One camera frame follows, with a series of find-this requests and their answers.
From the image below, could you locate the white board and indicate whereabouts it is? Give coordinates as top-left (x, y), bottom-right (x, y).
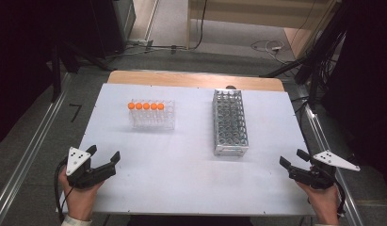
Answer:
top-left (55, 83), bottom-right (331, 218)

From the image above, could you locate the black hanging cable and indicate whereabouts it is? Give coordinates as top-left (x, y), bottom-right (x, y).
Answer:
top-left (187, 0), bottom-right (209, 51)

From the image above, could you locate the light wooden furniture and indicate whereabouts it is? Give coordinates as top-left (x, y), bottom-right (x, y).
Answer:
top-left (185, 0), bottom-right (340, 60)

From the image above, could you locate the dark curtain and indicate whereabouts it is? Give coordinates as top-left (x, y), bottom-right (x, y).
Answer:
top-left (321, 0), bottom-right (387, 191)
top-left (0, 0), bottom-right (98, 149)

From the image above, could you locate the clear plastic tube rack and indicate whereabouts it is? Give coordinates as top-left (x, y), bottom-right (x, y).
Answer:
top-left (128, 98), bottom-right (176, 131)

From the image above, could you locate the left hand-held gripper cable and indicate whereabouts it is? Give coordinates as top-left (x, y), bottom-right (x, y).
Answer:
top-left (54, 157), bottom-right (73, 222)

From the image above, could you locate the person's left hand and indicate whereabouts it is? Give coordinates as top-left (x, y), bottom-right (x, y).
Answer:
top-left (57, 175), bottom-right (105, 221)

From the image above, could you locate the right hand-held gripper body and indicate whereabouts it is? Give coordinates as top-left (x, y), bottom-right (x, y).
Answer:
top-left (294, 150), bottom-right (362, 190)

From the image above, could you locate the aluminium floor rail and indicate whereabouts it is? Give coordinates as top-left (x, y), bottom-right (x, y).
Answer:
top-left (0, 73), bottom-right (73, 226)
top-left (302, 103), bottom-right (365, 226)

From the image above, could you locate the person's right hand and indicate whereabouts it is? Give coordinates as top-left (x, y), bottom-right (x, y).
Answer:
top-left (296, 181), bottom-right (340, 226)

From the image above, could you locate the metal wire tube rack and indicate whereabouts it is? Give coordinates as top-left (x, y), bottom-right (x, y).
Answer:
top-left (212, 89), bottom-right (250, 157)

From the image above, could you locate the right hand-held gripper cable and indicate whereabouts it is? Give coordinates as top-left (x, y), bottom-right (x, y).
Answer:
top-left (334, 179), bottom-right (347, 219)

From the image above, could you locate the white coiled cable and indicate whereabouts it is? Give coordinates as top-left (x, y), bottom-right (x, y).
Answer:
top-left (250, 39), bottom-right (297, 64)

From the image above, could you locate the hand-held gripper cable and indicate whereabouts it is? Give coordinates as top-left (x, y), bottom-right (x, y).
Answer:
top-left (334, 179), bottom-right (347, 219)
top-left (54, 157), bottom-right (73, 222)

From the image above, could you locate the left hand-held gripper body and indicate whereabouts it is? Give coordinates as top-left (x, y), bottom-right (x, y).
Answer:
top-left (65, 146), bottom-right (105, 190)

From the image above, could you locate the grey power strip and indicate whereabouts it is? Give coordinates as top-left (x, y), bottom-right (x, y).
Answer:
top-left (128, 39), bottom-right (154, 49)

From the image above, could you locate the black cabinet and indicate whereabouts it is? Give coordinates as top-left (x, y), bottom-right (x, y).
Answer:
top-left (90, 0), bottom-right (137, 59)

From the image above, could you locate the black tripod stand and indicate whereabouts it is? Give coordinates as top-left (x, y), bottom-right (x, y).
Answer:
top-left (49, 40), bottom-right (117, 103)

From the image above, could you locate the black stand with cables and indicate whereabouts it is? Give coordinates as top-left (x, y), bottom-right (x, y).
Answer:
top-left (260, 0), bottom-right (350, 109)

